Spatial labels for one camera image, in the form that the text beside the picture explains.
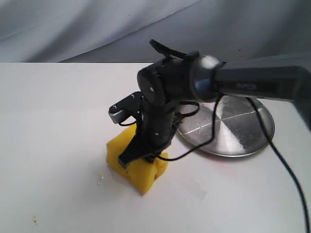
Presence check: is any grey fabric backdrop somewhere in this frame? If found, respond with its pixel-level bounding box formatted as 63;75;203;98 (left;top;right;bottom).
0;0;311;63

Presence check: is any black cable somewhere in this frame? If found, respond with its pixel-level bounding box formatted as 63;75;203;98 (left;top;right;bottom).
157;93;307;233

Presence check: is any yellow sponge block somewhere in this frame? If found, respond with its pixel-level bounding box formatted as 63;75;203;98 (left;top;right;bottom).
106;125;168;195

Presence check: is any round stainless steel plate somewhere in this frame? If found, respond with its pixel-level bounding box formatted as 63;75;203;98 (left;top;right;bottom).
177;96;275;158

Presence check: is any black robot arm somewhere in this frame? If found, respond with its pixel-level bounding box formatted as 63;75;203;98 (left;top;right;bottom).
109;40;311;167

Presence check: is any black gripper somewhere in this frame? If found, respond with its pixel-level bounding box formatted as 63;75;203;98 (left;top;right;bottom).
118;99;177;168

